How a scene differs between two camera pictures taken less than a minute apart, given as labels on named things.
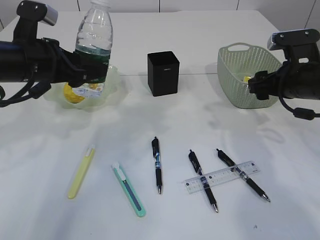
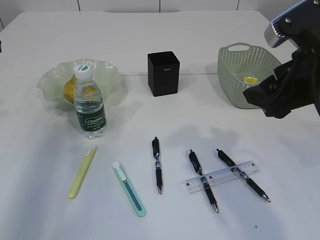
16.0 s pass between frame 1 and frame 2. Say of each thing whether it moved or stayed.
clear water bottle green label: moved
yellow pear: stayed
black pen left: stayed
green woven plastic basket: stayed
